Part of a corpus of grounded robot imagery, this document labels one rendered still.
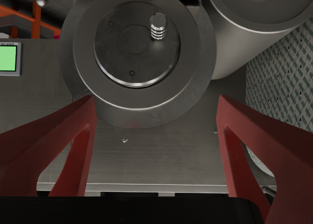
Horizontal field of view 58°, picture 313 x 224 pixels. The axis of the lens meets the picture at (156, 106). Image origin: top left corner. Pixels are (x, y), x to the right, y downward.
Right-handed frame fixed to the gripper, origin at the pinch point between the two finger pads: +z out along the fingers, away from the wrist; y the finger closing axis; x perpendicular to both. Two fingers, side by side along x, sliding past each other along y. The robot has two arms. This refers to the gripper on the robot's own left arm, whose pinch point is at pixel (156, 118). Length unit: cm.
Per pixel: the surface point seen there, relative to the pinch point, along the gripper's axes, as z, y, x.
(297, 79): 17.7, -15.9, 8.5
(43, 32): 292, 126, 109
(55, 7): 313, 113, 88
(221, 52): 22.2, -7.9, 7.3
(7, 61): 43, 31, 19
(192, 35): 14.6, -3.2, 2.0
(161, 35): 12.3, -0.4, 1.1
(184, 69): 12.6, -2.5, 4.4
